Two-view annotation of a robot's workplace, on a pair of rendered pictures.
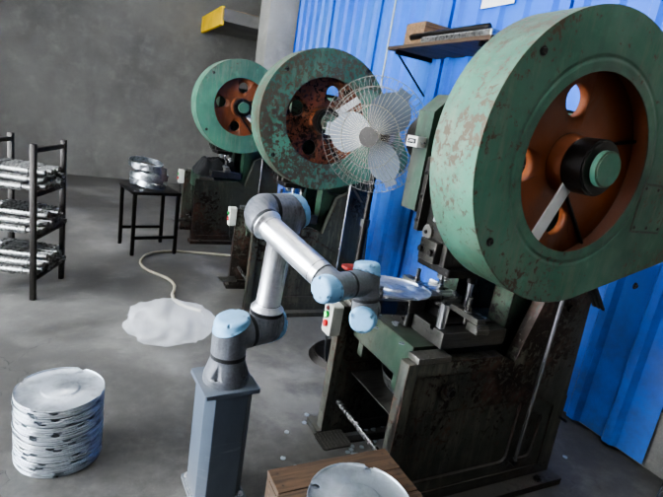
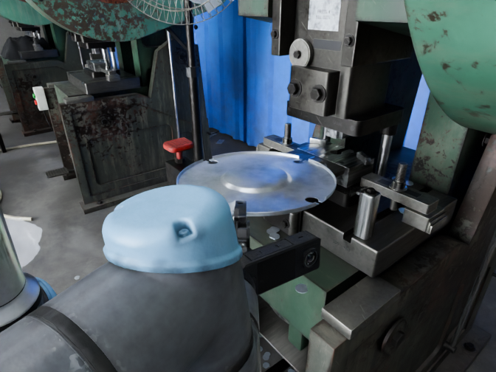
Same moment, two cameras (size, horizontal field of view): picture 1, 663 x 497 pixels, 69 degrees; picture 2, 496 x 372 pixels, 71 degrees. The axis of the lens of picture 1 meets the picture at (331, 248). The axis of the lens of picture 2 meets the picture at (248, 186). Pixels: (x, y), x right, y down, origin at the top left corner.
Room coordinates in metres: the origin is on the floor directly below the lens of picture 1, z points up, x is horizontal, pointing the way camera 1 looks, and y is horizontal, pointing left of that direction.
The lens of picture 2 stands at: (1.11, -0.12, 1.08)
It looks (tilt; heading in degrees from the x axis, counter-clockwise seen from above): 28 degrees down; 350
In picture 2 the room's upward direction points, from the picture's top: straight up
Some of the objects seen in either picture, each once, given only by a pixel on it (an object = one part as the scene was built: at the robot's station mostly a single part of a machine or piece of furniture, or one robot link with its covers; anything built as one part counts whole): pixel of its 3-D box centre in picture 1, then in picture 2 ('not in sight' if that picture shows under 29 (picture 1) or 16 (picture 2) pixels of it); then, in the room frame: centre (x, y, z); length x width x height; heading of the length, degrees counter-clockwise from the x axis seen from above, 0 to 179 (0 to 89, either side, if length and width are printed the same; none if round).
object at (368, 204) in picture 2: (443, 315); (366, 212); (1.60, -0.42, 0.75); 0.03 x 0.03 x 0.10; 28
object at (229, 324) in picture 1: (232, 332); not in sight; (1.47, 0.28, 0.62); 0.13 x 0.12 x 0.14; 138
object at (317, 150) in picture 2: (439, 294); (333, 162); (1.81, -0.45, 0.76); 0.15 x 0.09 x 0.05; 28
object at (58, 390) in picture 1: (60, 388); not in sight; (1.53, 0.88, 0.26); 0.29 x 0.29 x 0.01
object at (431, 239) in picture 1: (448, 224); (337, 29); (1.79, -0.41, 1.04); 0.17 x 0.15 x 0.30; 118
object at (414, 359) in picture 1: (496, 396); (445, 298); (1.64, -0.70, 0.45); 0.92 x 0.12 x 0.90; 118
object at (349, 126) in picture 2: (447, 268); (342, 116); (1.81, -0.46, 0.86); 0.20 x 0.16 x 0.05; 28
